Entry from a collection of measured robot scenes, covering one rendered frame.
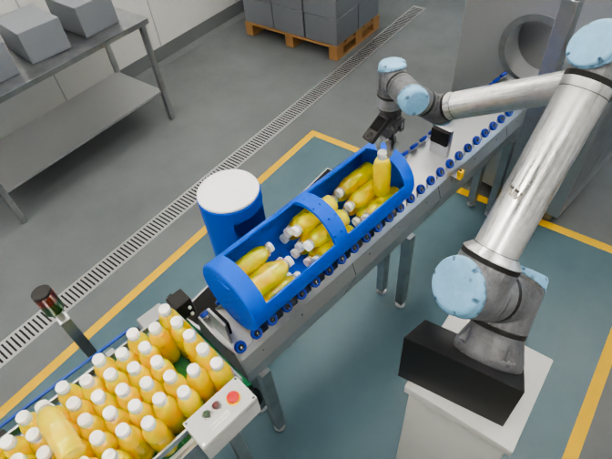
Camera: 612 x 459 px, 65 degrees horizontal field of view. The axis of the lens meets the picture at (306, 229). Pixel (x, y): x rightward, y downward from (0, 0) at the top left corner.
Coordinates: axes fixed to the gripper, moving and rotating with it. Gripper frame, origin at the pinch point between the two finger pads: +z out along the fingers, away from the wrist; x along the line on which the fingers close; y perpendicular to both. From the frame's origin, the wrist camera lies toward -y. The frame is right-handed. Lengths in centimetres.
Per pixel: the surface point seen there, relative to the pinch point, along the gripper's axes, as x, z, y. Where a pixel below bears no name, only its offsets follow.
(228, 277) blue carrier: 3, 5, -75
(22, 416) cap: 18, 18, -144
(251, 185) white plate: 48, 25, -29
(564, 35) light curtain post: -29, -29, 64
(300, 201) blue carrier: 9.6, 5.6, -34.9
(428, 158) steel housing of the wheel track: 7, 36, 46
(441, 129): 5, 21, 51
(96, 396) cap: 7, 18, -126
